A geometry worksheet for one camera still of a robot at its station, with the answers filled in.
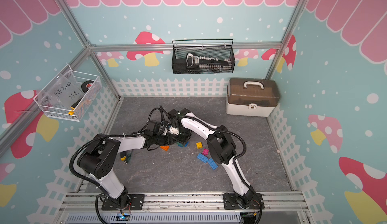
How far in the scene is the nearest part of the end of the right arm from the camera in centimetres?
69

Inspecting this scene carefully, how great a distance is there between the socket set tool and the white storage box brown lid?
145 millimetres

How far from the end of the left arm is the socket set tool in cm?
39

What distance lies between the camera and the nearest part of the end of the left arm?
78cm

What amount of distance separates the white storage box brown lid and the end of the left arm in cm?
44

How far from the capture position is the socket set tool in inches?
35.0

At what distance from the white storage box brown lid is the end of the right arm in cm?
38
